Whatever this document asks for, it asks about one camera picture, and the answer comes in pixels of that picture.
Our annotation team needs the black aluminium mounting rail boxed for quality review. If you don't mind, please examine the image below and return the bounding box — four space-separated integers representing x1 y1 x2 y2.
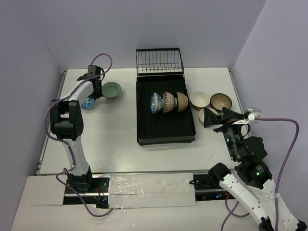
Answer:
63 173 229 209

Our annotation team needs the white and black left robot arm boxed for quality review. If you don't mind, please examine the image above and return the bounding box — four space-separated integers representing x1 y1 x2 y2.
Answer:
49 64 105 193

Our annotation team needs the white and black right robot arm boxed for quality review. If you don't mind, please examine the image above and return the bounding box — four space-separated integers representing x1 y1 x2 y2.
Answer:
203 107 308 231

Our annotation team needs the silver taped cover plate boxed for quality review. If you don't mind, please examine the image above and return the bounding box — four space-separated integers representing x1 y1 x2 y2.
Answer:
108 173 196 209

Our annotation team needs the red lattice patterned bowl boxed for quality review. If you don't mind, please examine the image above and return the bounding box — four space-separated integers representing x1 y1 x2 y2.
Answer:
163 91 177 113

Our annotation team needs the black bowl tan outside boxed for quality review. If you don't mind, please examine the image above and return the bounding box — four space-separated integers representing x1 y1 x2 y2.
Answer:
177 92 188 112

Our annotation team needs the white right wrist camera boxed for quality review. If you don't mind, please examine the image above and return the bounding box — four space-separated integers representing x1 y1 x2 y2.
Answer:
233 107 261 125

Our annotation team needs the blue and white floral bowl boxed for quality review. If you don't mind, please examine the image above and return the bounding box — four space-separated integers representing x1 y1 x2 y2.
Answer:
150 92 164 114

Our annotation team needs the pale green bowl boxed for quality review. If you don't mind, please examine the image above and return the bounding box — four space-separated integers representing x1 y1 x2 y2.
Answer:
102 82 121 99

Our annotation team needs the brown bowl cream inside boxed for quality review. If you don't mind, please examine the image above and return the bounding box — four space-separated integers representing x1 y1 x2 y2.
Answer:
210 93 232 111

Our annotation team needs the white bowl patterned rim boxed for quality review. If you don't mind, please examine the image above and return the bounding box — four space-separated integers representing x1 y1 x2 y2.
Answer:
198 107 218 125

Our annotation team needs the black dish rack tray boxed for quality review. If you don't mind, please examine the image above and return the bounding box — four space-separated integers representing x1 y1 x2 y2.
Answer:
136 74 196 145

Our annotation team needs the dark blue patterned bowl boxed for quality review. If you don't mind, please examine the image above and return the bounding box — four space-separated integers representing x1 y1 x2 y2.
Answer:
80 97 96 110

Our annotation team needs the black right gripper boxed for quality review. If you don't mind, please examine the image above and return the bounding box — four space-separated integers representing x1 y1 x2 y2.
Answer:
202 105 246 159

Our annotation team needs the white bowl brown outside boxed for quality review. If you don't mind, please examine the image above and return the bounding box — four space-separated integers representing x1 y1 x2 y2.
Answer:
190 91 210 110

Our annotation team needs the black wire plate rack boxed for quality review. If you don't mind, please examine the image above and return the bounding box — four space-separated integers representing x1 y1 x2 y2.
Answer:
136 48 184 76

